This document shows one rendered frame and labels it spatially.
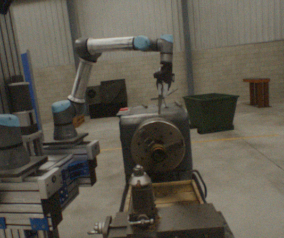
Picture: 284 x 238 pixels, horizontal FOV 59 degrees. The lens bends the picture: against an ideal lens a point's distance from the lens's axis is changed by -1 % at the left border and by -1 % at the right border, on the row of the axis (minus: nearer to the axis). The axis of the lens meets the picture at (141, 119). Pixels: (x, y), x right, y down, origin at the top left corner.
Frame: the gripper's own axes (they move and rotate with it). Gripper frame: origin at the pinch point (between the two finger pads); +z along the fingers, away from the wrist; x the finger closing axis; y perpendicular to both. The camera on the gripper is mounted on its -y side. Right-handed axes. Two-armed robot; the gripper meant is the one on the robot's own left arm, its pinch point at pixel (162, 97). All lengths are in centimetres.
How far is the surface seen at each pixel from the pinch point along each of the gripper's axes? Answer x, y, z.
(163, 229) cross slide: -35, -60, 40
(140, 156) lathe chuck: 6.2, -12.4, 34.4
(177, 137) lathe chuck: -11.5, -1.7, 22.1
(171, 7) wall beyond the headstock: 443, 887, -304
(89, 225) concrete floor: 105, 45, 146
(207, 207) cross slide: -43, -41, 38
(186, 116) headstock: -8.8, 15.5, 12.4
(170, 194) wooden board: -18, -21, 48
